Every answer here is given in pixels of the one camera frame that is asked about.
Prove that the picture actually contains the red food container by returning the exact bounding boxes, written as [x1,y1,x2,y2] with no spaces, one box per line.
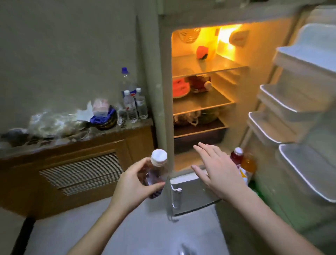
[187,74,213,94]

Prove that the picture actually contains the large blue capped water bottle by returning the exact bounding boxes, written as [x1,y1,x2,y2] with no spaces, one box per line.
[120,67,139,105]

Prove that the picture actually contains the pink tissue pack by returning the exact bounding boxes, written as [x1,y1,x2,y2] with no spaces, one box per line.
[92,98,110,118]

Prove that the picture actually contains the person's left hand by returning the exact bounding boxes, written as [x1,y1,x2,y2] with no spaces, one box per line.
[109,157,166,215]

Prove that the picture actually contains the white paper sheet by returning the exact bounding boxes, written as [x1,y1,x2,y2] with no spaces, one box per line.
[76,101,94,122]

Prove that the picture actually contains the crumpled clear plastic bag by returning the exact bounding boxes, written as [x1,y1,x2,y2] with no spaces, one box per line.
[27,111,90,139]

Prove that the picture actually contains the wooden cabinet with marble top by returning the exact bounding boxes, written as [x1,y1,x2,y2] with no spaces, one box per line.
[0,118,158,220]

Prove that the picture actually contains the person's left forearm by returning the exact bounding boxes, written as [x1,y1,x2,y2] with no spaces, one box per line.
[66,205,132,255]

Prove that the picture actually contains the green bowl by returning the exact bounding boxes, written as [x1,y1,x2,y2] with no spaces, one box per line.
[199,107,220,124]

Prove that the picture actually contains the dark patterned bowl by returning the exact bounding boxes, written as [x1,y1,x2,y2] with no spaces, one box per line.
[95,115,118,131]

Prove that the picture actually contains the plastic bottle with dark juice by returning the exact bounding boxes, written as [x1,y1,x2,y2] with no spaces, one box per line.
[142,149,169,200]

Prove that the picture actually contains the person's right hand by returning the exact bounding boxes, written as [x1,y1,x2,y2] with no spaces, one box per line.
[191,142,249,203]

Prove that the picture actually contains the tied clear food bag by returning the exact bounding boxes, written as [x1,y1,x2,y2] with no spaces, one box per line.
[173,110,202,127]

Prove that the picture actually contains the orange juice bottle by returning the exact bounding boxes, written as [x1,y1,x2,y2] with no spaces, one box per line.
[240,153,257,185]

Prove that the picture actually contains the orange food packet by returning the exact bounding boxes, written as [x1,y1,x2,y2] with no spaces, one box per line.
[196,46,209,60]

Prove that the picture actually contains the small clear glass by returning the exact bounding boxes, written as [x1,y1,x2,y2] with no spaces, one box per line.
[116,109,128,127]

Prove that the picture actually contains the watermelon slices on plate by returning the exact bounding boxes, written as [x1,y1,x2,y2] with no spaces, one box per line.
[172,78,191,99]

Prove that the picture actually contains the dark round object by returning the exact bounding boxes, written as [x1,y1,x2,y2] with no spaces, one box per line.
[0,128,30,148]

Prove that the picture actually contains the silver refrigerator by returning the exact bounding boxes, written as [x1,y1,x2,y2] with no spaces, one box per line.
[135,0,336,255]

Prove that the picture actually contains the blue cloth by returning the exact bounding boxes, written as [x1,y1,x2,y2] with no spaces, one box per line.
[90,107,116,124]

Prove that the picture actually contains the person's right forearm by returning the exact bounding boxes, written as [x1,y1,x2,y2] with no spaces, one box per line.
[223,191,324,255]

